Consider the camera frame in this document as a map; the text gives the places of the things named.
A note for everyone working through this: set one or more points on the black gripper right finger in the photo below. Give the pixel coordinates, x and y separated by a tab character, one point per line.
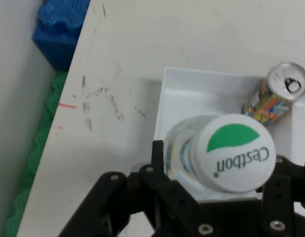
278	195

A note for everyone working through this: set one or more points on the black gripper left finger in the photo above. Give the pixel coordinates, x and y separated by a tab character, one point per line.
158	158

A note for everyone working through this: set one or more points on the clear water bottle white cap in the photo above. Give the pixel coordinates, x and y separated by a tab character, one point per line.
234	153

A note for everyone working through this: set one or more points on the white plastic tray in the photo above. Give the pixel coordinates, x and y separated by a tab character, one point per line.
204	98

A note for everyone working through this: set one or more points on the colourful drink can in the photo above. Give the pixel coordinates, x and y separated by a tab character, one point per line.
271	98

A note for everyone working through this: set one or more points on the green foam mat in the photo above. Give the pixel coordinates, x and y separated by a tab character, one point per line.
36	153

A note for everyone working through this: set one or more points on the blue plastic object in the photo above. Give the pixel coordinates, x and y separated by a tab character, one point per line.
58	37

